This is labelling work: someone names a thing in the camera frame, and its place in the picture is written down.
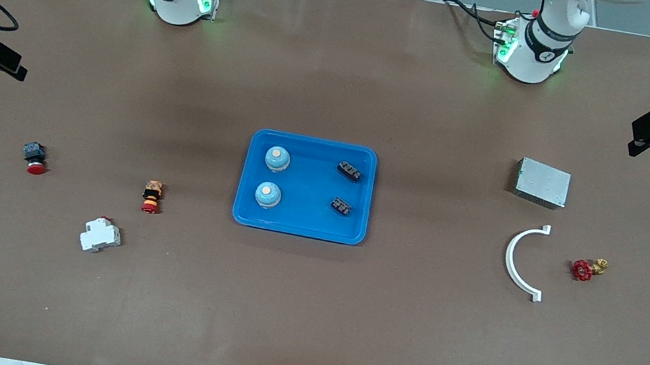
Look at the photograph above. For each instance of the blue bell with tan button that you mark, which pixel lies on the blue bell with tan button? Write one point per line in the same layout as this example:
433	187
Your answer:
277	159
268	194

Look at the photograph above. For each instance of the small black capacitor block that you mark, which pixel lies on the small black capacitor block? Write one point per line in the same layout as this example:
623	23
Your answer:
341	207
349	171

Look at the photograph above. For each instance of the red emergency stop button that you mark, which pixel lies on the red emergency stop button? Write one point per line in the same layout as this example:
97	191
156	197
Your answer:
35	158

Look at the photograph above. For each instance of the silver metal box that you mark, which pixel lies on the silver metal box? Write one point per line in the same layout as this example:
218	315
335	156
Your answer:
542	183

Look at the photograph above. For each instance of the green-lit base connector box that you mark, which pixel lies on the green-lit base connector box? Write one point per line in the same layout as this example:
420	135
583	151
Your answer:
505	40
207	0

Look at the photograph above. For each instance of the white circuit breaker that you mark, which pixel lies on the white circuit breaker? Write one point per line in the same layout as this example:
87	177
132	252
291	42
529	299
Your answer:
100	235

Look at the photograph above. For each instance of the blue plastic tray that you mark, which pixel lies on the blue plastic tray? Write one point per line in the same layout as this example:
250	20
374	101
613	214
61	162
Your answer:
307	206

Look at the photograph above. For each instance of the brown table cover sheet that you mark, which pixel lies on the brown table cover sheet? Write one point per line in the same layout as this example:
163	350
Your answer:
302	312

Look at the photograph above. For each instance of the white curved plastic bracket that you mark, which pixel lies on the white curved plastic bracket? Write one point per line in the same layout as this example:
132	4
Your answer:
509	255

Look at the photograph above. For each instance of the orange and red push switch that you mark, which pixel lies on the orange and red push switch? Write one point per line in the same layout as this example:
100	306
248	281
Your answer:
152	197

